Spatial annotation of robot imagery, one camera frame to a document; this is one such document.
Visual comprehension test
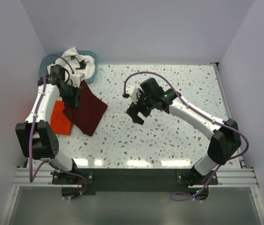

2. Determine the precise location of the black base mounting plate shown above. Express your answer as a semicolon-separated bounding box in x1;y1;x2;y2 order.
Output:
51;168;218;200

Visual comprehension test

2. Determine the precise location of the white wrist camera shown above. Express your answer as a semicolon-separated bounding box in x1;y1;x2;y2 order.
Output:
69;73;85;87
123;85;142;104

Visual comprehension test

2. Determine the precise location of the white t-shirt with black print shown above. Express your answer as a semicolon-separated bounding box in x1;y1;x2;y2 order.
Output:
47;47;94;75

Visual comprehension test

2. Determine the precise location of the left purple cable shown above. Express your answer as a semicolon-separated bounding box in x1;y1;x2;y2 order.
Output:
29;54;87;201

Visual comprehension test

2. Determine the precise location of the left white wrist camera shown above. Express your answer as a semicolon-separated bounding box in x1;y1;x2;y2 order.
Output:
69;73;85;87

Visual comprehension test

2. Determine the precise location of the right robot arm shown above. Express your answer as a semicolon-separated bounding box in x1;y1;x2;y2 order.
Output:
123;78;242;186

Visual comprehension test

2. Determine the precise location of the dark red t-shirt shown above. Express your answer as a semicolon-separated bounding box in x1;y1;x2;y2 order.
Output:
63;81;108;136

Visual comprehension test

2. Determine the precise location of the folded orange t-shirt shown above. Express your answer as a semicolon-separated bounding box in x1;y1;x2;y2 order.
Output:
50;100;73;135

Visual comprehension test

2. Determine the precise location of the teal plastic basket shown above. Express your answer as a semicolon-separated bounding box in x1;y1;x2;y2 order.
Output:
39;51;98;83

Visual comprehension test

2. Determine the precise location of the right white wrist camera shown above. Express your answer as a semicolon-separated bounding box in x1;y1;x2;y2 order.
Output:
123;85;142;104

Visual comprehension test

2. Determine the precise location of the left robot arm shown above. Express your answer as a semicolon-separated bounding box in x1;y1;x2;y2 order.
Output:
15;65;81;182

